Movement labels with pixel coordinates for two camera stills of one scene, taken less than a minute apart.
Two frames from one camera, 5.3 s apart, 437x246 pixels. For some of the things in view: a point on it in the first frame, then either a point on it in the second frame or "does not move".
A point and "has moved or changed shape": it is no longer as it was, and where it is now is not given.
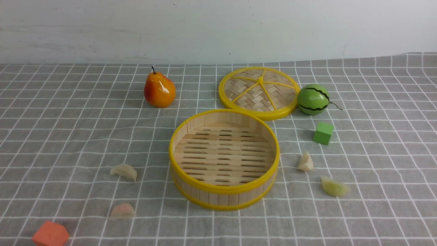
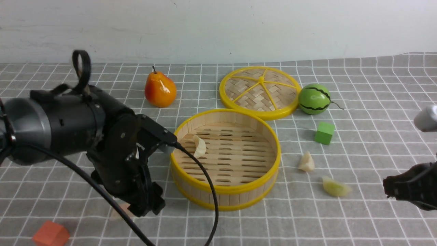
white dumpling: [125, 169] has moved or changed shape
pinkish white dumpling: [124, 210] does not move
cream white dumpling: [306, 163] does not move
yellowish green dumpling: [334, 188] does not move
